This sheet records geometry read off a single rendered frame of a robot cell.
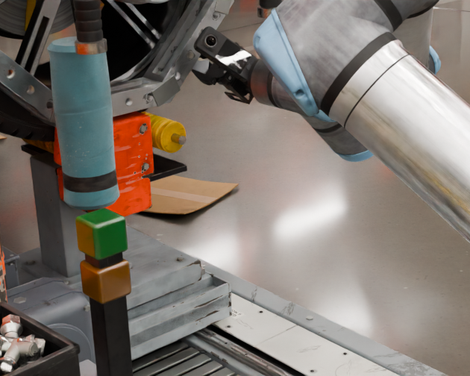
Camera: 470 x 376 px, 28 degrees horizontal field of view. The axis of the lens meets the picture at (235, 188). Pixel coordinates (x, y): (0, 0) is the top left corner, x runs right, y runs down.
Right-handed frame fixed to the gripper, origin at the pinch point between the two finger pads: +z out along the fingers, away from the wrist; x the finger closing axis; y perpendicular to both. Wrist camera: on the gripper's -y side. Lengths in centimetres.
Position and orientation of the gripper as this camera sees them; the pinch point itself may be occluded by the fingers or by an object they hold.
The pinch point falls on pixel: (189, 55)
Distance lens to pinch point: 178.0
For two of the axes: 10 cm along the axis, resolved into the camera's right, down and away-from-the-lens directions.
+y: 5.6, 4.8, 6.8
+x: 5.1, -8.4, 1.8
